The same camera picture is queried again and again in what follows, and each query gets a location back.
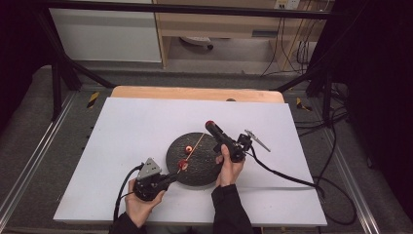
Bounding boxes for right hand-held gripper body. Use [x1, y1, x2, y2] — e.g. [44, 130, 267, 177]
[212, 129, 272, 164]

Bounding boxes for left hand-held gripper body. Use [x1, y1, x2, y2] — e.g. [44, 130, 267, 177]
[132, 157, 164, 202]

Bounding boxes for wooden skewer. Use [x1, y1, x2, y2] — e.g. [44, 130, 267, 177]
[176, 132, 207, 175]

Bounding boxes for black round plate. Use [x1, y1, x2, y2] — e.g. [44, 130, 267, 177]
[165, 131, 225, 187]

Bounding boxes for person's right hand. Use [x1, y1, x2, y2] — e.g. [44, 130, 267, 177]
[214, 143, 246, 189]

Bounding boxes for person's left hand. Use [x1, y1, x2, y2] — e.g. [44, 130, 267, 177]
[125, 178, 167, 229]

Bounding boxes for wooden table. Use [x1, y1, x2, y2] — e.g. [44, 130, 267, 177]
[110, 85, 286, 104]

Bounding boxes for white table cover sheet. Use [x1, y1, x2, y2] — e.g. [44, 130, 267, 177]
[53, 97, 328, 227]

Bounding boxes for white chair base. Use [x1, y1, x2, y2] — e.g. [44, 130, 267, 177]
[179, 36, 214, 51]

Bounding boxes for wooden desk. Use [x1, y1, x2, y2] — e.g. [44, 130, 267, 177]
[152, 0, 329, 69]

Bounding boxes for white cabinet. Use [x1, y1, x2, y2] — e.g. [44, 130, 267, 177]
[49, 8, 163, 63]

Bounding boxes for white power strip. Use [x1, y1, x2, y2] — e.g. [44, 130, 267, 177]
[274, 0, 301, 10]

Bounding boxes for black curtain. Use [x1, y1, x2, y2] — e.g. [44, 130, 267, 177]
[311, 0, 413, 222]
[0, 0, 50, 131]

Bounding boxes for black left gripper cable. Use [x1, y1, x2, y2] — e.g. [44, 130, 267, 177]
[112, 164, 144, 223]

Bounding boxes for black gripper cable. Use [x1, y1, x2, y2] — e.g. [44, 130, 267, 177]
[112, 164, 144, 223]
[246, 147, 358, 226]

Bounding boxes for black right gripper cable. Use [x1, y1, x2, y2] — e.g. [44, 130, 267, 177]
[246, 147, 358, 226]

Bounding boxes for black floor cables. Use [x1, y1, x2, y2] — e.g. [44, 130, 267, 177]
[293, 82, 351, 137]

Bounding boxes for aluminium floor rail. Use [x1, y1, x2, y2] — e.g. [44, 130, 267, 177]
[0, 92, 79, 222]
[319, 123, 381, 234]

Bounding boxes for black hanging cables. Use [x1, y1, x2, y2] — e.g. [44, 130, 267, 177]
[261, 16, 318, 77]

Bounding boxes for black metal frame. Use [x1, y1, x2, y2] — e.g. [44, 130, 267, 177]
[35, 0, 345, 123]

